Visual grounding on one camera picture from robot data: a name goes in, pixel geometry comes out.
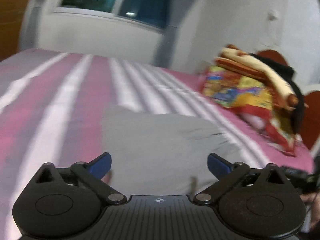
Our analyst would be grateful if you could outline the black garment on pile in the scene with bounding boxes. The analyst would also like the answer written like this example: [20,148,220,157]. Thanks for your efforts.
[250,50,305,134]

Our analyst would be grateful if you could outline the brown wooden door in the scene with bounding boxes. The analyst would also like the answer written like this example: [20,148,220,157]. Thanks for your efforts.
[0,0,29,60]

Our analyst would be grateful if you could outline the red wooden headboard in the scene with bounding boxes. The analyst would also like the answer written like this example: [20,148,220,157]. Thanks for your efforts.
[255,50,319,151]

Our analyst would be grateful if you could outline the grey pants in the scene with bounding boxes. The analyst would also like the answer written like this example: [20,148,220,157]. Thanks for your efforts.
[102,106,242,196]

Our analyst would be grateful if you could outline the cream brown blanket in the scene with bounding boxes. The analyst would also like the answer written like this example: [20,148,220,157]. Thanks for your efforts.
[215,46,287,111]

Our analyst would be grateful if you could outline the window with white frame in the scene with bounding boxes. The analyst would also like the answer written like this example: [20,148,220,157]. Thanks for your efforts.
[54,0,170,31]

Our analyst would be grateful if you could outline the striped pink bed sheet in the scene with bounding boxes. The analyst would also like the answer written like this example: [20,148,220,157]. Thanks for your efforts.
[1,49,314,239]

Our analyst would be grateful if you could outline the colourful folded quilt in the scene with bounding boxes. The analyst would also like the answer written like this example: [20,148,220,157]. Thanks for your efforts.
[202,66,297,157]

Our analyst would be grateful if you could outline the right grey curtain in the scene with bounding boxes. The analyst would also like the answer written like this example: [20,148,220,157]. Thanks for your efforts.
[153,0,196,68]

